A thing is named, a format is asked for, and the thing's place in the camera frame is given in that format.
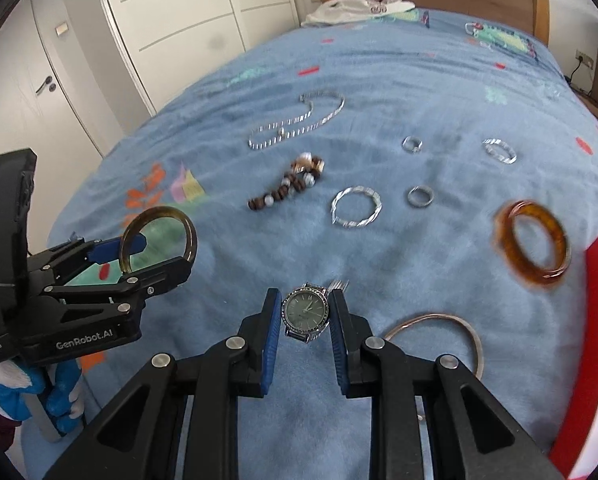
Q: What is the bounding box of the dark translucent brown bangle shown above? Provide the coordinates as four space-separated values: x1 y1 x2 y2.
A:
118 206 197 275

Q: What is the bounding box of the thin silver bangle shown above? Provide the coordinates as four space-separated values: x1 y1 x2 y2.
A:
384 312 485 379

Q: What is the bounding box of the amber resin bangle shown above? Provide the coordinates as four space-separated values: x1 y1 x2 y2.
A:
493 200 571 288

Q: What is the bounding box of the brown white beaded bracelet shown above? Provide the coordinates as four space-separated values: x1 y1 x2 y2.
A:
247 152 326 213

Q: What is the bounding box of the twisted silver bracelet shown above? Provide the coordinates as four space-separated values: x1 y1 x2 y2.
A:
329 184 384 230

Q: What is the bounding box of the small grey ring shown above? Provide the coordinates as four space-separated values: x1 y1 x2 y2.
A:
406 184 437 209

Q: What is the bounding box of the silver pearl necklace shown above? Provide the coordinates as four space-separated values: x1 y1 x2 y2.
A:
247 89 347 152

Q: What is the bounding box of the twisted silver ring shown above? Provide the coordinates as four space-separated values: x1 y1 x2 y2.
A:
481 138 519 166

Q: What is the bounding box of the blue white gloved hand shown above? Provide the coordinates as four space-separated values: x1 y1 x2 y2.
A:
0 360 84 451

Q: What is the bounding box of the white wardrobe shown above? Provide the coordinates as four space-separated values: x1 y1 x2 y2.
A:
101 0 298 113

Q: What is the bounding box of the blue patterned bed blanket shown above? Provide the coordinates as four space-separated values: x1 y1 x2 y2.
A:
50 12 598 451

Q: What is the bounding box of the white clothing pile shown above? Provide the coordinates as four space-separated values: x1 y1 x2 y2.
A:
301 0 416 27

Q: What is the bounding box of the white door with handle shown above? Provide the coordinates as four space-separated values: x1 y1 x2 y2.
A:
0 0 122 252

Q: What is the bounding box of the wall power socket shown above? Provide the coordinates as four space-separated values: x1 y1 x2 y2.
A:
576 50 594 70

